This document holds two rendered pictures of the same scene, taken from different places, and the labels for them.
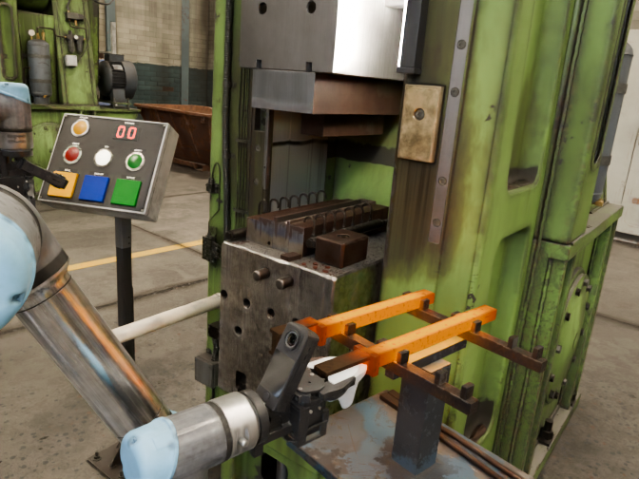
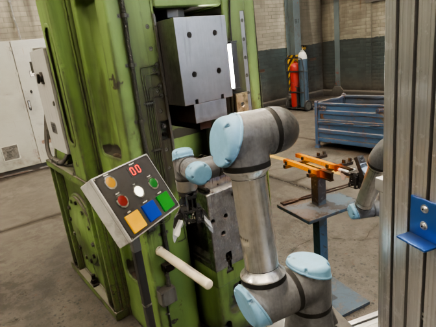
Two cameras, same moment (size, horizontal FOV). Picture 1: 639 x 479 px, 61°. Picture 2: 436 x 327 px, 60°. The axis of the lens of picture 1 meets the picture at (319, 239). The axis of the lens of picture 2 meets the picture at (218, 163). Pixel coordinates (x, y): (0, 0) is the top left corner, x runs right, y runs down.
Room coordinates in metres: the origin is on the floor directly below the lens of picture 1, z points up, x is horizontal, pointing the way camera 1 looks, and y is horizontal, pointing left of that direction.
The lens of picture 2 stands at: (0.77, 1.92, 1.61)
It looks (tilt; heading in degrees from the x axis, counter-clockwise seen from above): 17 degrees down; 288
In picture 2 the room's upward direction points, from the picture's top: 7 degrees counter-clockwise
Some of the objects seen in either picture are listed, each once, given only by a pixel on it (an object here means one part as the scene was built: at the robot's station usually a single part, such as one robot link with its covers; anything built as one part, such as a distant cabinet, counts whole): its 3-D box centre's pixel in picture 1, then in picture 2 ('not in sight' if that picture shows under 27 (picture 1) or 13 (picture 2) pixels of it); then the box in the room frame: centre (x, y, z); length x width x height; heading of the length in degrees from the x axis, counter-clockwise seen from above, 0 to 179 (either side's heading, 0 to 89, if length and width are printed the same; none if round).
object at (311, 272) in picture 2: not in sight; (307, 279); (0.85, 1.02, 0.98); 0.13 x 0.12 x 0.14; 43
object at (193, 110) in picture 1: (201, 137); not in sight; (8.37, 1.95, 0.43); 1.89 x 1.20 x 0.85; 50
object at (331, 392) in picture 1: (327, 387); not in sight; (0.67, -0.03, 0.93); 0.09 x 0.05 x 0.02; 129
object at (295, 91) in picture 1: (332, 93); (188, 108); (1.53, 0.00, 1.32); 0.42 x 0.20 x 0.10; 144
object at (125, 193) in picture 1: (126, 193); (165, 201); (1.48, 0.55, 1.01); 0.07 x 0.05 x 0.07; 79
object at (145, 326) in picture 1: (163, 319); (182, 266); (1.49, 0.45, 0.62); 0.44 x 0.05 x 0.05; 144
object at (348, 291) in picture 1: (331, 309); (209, 209); (1.50, -0.05, 0.69); 0.56 x 0.38 x 0.45; 144
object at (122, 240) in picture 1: (125, 321); (146, 300); (1.62, 0.62, 0.54); 0.04 x 0.04 x 1.08; 54
